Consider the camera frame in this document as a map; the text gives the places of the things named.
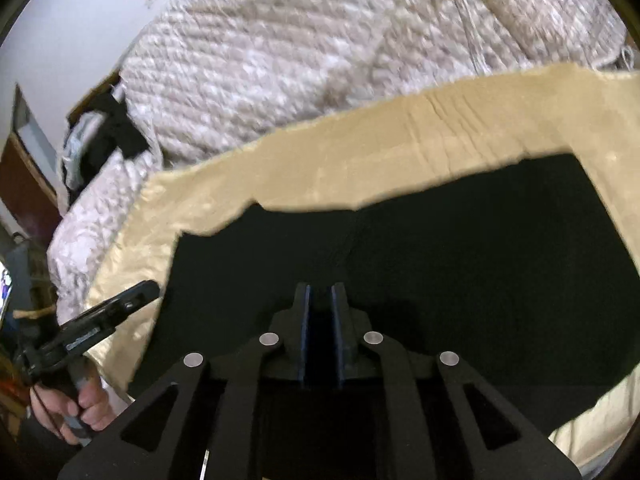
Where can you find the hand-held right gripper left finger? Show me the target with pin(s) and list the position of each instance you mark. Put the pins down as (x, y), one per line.
(303, 340)

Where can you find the brown wooden door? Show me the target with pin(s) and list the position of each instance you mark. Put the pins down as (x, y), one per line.
(25, 185)

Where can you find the black pants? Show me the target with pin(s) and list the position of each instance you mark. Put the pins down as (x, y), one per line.
(450, 260)

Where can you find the person's left hand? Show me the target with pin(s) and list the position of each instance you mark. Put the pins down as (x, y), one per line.
(96, 405)

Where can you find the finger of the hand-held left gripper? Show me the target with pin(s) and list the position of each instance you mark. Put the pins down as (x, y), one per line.
(137, 296)

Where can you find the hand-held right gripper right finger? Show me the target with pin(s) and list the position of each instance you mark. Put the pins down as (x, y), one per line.
(340, 340)

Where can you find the floral quilted bedspread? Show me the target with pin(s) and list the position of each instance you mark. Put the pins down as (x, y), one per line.
(300, 60)

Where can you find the beige satin blanket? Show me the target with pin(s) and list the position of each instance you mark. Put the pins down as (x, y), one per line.
(350, 155)

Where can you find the wooden headboard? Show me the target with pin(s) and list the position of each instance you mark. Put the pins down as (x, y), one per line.
(95, 95)

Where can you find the black cloth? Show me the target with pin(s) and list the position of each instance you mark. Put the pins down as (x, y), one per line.
(117, 132)

